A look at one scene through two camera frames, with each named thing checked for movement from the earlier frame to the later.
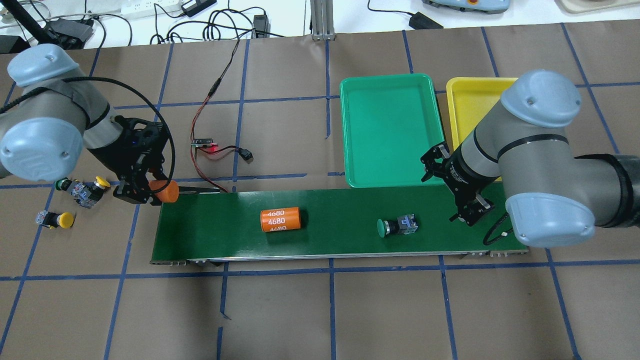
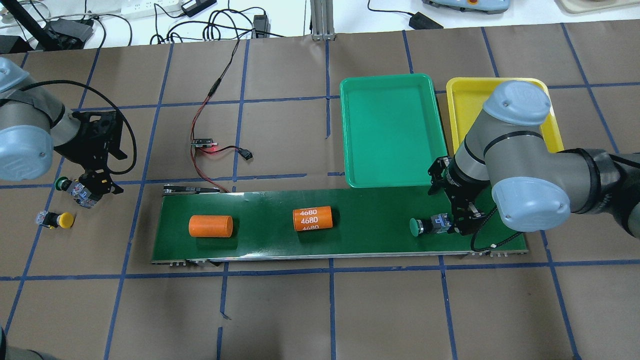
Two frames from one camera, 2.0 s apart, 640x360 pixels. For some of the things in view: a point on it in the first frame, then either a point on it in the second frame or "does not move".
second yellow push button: [53, 220] does not move
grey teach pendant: [484, 6] does not move
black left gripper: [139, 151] to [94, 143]
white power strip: [135, 9] does not move
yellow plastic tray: [469, 99] does not move
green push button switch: [405, 224] to [437, 223]
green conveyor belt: [340, 222] does not move
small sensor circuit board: [203, 143] does not move
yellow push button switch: [87, 194] does not move
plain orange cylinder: [170, 194] to [210, 226]
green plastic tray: [389, 121] does not move
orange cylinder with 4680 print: [280, 219] to [312, 218]
